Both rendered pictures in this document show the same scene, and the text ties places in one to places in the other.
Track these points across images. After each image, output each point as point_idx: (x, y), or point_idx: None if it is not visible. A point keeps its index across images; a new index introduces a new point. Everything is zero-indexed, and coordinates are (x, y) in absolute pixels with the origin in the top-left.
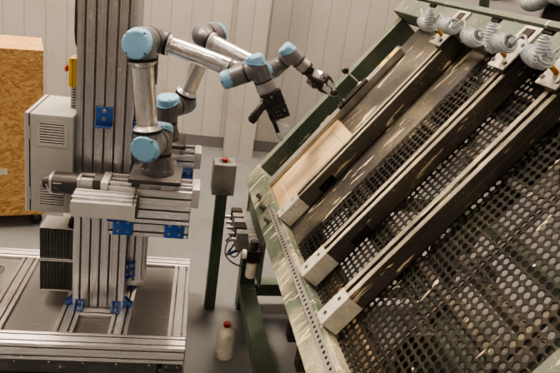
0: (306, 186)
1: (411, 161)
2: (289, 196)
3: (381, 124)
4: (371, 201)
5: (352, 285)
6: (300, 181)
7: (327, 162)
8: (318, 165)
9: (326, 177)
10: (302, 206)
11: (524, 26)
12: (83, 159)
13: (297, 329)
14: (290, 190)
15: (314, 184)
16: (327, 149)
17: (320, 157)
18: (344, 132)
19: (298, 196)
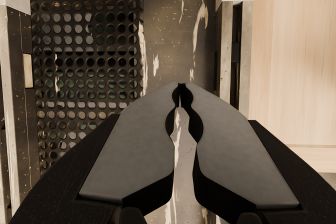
0: (240, 31)
1: (12, 210)
2: None
3: (212, 221)
4: (5, 123)
5: None
6: (328, 21)
7: (240, 102)
8: (312, 77)
9: (217, 78)
10: None
11: None
12: None
13: None
14: None
15: (219, 50)
16: (333, 114)
17: (333, 90)
18: (325, 163)
19: (228, 3)
